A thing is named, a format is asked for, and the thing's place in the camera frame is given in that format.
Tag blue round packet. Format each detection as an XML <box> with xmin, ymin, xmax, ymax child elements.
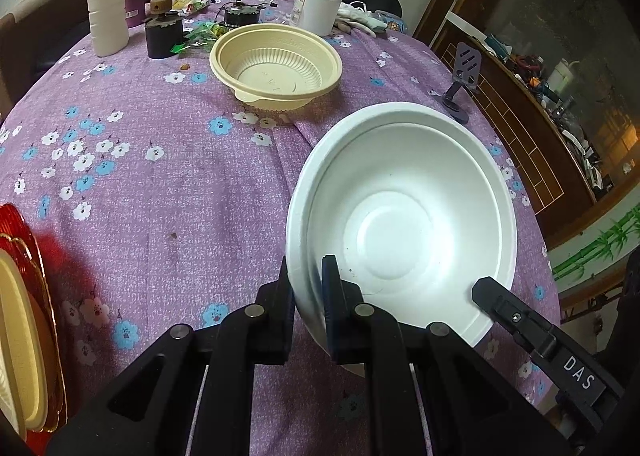
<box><xmin>375</xmin><ymin>10</ymin><xmax>409</xmax><ymax>35</ymax></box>

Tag white plastic jar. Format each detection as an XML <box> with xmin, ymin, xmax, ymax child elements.
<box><xmin>291</xmin><ymin>0</ymin><xmax>345</xmax><ymax>37</ymax></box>

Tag white plastic bottle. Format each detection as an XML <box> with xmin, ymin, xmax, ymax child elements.
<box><xmin>87</xmin><ymin>0</ymin><xmax>130</xmax><ymax>58</ymax></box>

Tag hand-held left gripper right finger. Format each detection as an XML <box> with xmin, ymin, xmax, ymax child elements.
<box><xmin>321</xmin><ymin>254</ymin><xmax>573</xmax><ymax>456</ymax></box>

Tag white kettle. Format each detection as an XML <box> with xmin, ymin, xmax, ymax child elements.
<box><xmin>547</xmin><ymin>58</ymin><xmax>576</xmax><ymax>92</ymax></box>

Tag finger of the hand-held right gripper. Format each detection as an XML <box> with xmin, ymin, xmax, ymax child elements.
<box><xmin>471</xmin><ymin>276</ymin><xmax>559</xmax><ymax>362</ymax></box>

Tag white foam bowl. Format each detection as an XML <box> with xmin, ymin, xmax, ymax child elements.
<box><xmin>286</xmin><ymin>102</ymin><xmax>518</xmax><ymax>378</ymax></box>

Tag wooden display cabinet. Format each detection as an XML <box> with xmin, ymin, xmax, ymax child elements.
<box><xmin>412</xmin><ymin>0</ymin><xmax>640</xmax><ymax>249</ymax></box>

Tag black cylindrical motor part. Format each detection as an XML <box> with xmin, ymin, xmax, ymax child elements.
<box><xmin>145</xmin><ymin>13</ymin><xmax>187</xmax><ymax>60</ymax></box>

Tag yellow green snack packet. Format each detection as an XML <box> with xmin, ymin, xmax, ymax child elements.
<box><xmin>172</xmin><ymin>0</ymin><xmax>213</xmax><ymax>17</ymax></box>

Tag black motor with wires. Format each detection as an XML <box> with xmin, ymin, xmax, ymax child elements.
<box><xmin>222</xmin><ymin>0</ymin><xmax>261</xmax><ymax>30</ymax></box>

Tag purple floral tablecloth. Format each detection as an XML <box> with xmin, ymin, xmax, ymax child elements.
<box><xmin>0</xmin><ymin>0</ymin><xmax>561</xmax><ymax>456</ymax></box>

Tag brown armchair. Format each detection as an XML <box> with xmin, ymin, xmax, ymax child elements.
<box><xmin>0</xmin><ymin>0</ymin><xmax>101</xmax><ymax>107</ymax></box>

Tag white work gloves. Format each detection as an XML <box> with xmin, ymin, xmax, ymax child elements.
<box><xmin>335</xmin><ymin>1</ymin><xmax>388</xmax><ymax>35</ymax></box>

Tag beige plastic bowl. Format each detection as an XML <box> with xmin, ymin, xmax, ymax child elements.
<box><xmin>0</xmin><ymin>248</ymin><xmax>49</xmax><ymax>442</ymax></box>
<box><xmin>209</xmin><ymin>25</ymin><xmax>344</xmax><ymax>112</ymax></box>

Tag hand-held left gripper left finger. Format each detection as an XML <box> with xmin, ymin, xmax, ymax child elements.
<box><xmin>47</xmin><ymin>256</ymin><xmax>297</xmax><ymax>456</ymax></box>

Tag green bamboo wall decal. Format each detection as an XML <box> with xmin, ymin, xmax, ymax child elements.
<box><xmin>550</xmin><ymin>208</ymin><xmax>640</xmax><ymax>282</ymax></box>

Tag grey phone stand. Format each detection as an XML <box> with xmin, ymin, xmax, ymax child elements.
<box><xmin>442</xmin><ymin>42</ymin><xmax>483</xmax><ymax>126</ymax></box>

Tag green candy wrappers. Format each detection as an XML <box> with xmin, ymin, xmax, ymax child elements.
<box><xmin>172</xmin><ymin>21</ymin><xmax>226</xmax><ymax>55</ymax></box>

